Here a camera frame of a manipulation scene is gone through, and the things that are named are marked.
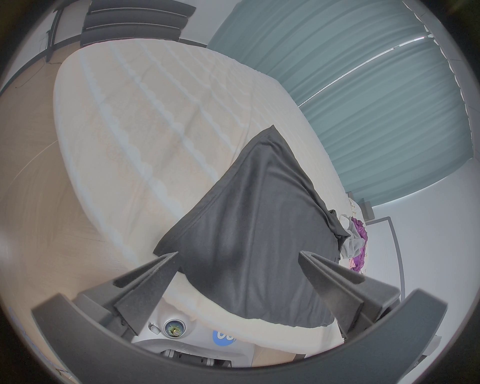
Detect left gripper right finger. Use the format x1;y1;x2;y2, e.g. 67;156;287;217
299;250;400;336

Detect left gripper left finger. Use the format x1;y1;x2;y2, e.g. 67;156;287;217
77;251;179;337

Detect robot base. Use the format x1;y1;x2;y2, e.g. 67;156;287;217
132;273;256;370

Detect pile of clothes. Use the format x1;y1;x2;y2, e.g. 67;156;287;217
338;214;370;273

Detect black T-shirt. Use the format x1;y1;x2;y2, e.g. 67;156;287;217
153;125;352;328

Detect blue-green curtain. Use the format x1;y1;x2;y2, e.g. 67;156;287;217
206;0;474;206

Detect black cable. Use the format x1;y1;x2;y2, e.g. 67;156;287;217
44;8;61;64

